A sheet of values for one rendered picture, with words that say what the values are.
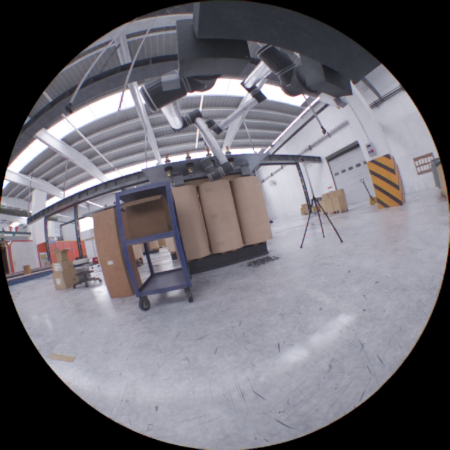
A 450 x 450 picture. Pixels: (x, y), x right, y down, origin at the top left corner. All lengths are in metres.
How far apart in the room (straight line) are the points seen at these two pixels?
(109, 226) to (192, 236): 0.94
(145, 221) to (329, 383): 1.27
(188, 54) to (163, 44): 9.43
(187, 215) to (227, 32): 1.66
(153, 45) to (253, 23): 9.54
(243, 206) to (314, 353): 1.72
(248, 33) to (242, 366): 1.14
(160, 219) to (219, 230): 0.87
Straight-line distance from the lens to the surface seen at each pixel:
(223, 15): 0.64
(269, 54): 1.29
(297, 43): 0.77
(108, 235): 1.71
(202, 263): 1.93
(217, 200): 1.83
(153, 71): 4.83
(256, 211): 1.95
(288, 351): 0.64
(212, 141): 1.65
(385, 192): 5.45
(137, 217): 1.16
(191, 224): 1.76
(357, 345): 0.65
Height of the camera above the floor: 0.49
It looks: 1 degrees up
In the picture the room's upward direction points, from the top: 12 degrees counter-clockwise
